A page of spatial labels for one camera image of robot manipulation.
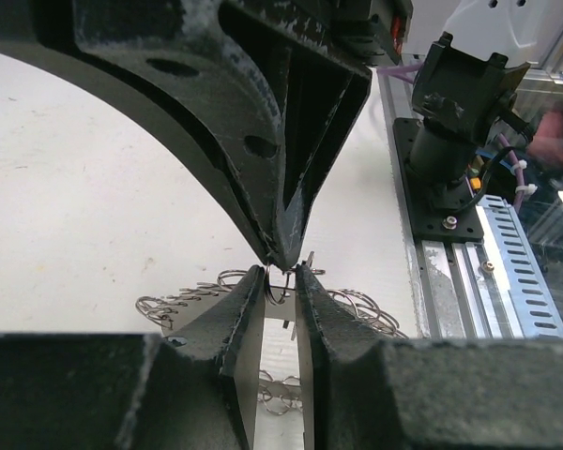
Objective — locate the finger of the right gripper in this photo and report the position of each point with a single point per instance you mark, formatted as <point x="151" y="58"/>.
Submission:
<point x="168" y="67"/>
<point x="273" y="91"/>

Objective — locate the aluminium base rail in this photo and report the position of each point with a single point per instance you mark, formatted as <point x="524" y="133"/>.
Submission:
<point x="450" y="295"/>

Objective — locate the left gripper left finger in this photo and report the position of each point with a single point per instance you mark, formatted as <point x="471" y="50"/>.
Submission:
<point x="75" y="391"/>

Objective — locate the white slotted cable duct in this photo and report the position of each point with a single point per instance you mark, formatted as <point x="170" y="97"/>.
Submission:
<point x="528" y="303"/>

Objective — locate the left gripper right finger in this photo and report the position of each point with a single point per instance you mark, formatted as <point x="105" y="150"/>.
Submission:
<point x="469" y="394"/>

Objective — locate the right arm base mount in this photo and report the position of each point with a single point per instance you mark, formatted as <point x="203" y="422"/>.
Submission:
<point x="433" y="163"/>

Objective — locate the metal disc with keyrings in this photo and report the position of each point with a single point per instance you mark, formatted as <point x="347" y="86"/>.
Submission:
<point x="272" y="309"/>

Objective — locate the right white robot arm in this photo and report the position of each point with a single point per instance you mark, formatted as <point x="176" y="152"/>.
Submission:
<point x="469" y="76"/>

